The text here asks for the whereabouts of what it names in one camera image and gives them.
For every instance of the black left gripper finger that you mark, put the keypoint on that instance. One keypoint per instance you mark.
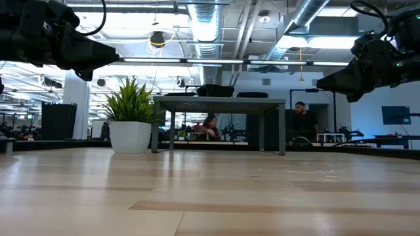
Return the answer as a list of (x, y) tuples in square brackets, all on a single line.
[(86, 74), (88, 52)]

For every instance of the black leaf-shaped plate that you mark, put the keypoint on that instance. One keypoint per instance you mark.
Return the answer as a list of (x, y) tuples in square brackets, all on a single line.
[(252, 95)]

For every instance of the black square wavy plate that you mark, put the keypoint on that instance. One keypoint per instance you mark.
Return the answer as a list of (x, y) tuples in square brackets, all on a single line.
[(216, 90)]

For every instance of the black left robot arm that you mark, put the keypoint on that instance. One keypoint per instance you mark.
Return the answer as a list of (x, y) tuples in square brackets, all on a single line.
[(10, 32)]

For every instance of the small white table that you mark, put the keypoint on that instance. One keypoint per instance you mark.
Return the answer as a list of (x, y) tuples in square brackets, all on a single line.
[(328, 134)]

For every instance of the black cabinet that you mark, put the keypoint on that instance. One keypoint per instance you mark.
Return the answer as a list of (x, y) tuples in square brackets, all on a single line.
[(58, 121)]

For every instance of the person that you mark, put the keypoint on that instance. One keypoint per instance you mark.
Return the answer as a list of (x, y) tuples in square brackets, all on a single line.
[(210, 126), (303, 123), (105, 131)]

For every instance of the black ceiling-hung device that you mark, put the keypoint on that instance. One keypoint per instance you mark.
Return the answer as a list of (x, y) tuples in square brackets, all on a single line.
[(157, 38)]

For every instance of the green plant in white pot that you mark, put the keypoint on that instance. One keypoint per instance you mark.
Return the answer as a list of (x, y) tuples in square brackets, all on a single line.
[(130, 137)]

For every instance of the small potted plant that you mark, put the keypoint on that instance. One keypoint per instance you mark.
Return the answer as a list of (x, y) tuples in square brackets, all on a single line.
[(181, 133)]

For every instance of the long ceiling light strip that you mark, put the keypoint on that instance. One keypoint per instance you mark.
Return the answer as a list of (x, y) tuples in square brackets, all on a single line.
[(213, 61)]

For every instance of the grey perforated metal shelf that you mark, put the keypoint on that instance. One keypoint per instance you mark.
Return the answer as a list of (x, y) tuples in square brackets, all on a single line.
[(216, 104)]

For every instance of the dark wall monitor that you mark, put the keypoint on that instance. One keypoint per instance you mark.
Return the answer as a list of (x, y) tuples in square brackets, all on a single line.
[(395, 114)]

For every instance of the silver ventilation duct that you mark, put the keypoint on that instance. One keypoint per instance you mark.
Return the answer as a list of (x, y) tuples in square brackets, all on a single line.
[(308, 11), (205, 29)]

